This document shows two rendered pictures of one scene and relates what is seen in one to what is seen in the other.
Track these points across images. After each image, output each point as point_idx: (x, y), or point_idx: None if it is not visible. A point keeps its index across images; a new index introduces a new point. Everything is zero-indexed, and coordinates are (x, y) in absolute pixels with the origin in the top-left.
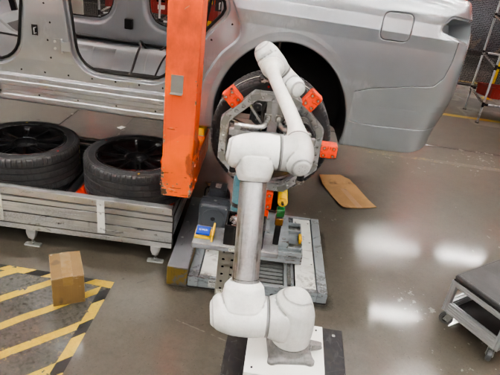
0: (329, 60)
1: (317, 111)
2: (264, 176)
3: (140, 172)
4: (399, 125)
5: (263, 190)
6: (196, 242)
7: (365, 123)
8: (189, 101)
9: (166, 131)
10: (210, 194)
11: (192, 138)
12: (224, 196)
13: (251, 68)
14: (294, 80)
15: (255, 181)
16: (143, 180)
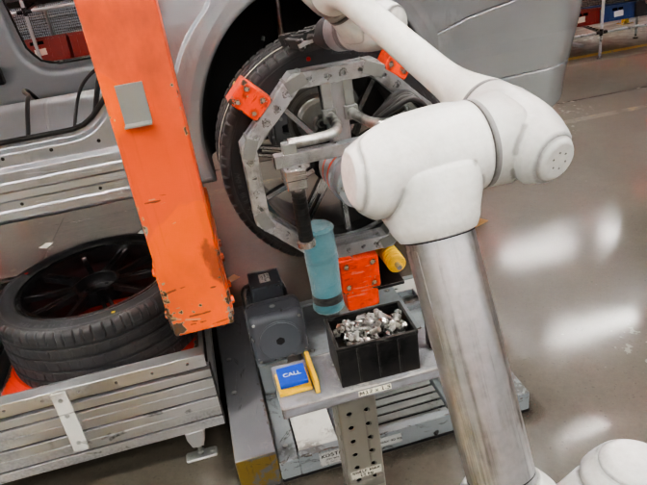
0: None
1: (408, 76)
2: (474, 212)
3: (115, 308)
4: (523, 68)
5: (478, 246)
6: (292, 407)
7: None
8: (171, 132)
9: (143, 210)
10: (255, 298)
11: (201, 204)
12: (281, 293)
13: (240, 59)
14: (383, 6)
15: (457, 231)
16: (126, 321)
